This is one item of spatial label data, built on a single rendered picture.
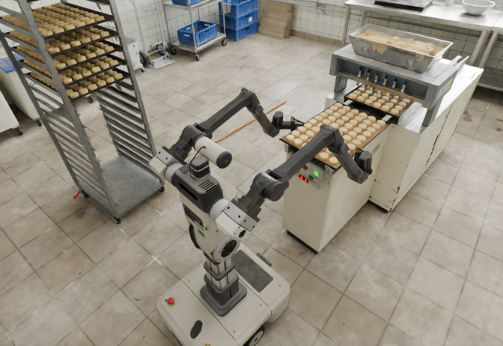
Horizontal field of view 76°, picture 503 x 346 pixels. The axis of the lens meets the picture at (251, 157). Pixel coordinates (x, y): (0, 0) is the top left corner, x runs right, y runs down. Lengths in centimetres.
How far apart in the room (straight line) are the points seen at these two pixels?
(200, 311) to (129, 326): 54
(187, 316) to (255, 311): 38
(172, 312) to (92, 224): 123
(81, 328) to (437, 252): 246
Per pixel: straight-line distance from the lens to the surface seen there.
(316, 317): 228
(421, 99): 226
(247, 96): 160
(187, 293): 207
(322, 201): 202
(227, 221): 114
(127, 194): 287
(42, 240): 307
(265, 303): 201
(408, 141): 237
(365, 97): 245
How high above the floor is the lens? 206
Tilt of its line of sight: 40 degrees down
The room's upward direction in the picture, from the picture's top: 2 degrees counter-clockwise
